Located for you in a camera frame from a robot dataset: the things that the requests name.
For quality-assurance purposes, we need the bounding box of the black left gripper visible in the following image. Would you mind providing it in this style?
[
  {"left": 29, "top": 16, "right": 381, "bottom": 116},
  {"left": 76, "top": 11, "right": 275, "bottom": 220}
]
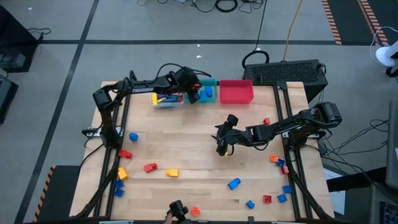
[{"left": 170, "top": 68, "right": 202, "bottom": 105}]

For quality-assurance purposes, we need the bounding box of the white round device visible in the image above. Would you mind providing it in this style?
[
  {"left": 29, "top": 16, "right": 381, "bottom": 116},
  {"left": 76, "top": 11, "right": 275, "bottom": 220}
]
[{"left": 369, "top": 26, "right": 398, "bottom": 78}]

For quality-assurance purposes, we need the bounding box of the black computer tower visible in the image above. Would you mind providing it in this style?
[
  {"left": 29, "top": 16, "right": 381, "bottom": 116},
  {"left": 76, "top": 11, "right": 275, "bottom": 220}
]
[{"left": 241, "top": 58, "right": 329, "bottom": 103}]

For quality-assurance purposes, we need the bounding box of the red plastic bin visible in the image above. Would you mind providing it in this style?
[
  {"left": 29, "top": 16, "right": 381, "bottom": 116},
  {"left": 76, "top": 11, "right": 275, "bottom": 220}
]
[{"left": 219, "top": 79, "right": 254, "bottom": 105}]

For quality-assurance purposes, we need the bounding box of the black floor equipment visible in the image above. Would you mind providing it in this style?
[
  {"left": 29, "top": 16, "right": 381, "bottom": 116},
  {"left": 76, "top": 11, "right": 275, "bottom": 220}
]
[{"left": 0, "top": 70, "right": 19, "bottom": 125}]

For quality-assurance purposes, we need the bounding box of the teal plastic bin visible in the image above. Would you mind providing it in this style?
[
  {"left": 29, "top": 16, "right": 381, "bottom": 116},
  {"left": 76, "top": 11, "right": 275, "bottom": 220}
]
[{"left": 183, "top": 78, "right": 218, "bottom": 104}]

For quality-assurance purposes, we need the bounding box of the hazard striped floor mat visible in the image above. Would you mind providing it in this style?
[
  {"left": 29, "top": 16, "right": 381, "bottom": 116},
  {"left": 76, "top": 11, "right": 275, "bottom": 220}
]
[
  {"left": 32, "top": 164, "right": 82, "bottom": 223},
  {"left": 321, "top": 0, "right": 398, "bottom": 47}
]

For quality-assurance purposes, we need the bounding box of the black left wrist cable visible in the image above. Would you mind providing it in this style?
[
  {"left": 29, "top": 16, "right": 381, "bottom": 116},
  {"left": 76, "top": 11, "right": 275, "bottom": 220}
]
[{"left": 155, "top": 63, "right": 213, "bottom": 78}]

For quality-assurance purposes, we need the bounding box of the black handheld device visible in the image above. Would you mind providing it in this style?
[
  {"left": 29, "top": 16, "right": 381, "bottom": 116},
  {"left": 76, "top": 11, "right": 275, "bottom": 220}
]
[{"left": 168, "top": 200, "right": 190, "bottom": 223}]

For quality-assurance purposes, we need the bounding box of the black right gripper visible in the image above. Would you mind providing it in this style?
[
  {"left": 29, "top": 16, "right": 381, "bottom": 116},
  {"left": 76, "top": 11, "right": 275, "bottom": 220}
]
[{"left": 210, "top": 113, "right": 250, "bottom": 157}]

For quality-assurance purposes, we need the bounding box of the clear plastic bin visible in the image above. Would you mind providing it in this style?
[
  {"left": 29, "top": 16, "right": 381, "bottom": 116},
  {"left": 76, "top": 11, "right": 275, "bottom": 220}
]
[{"left": 150, "top": 91, "right": 185, "bottom": 109}]

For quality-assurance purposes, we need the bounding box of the yellow cable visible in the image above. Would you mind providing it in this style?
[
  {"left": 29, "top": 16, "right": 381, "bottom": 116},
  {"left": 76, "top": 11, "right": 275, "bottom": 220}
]
[{"left": 281, "top": 0, "right": 304, "bottom": 62}]

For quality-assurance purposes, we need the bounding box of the black coiled cable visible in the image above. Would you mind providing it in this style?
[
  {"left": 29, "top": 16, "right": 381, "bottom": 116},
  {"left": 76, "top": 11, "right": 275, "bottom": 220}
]
[
  {"left": 241, "top": 0, "right": 271, "bottom": 71},
  {"left": 215, "top": 0, "right": 239, "bottom": 14}
]

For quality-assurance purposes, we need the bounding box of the black cabinet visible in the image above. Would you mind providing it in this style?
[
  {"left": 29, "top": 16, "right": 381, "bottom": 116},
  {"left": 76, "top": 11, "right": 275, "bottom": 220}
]
[{"left": 0, "top": 5, "right": 39, "bottom": 74}]

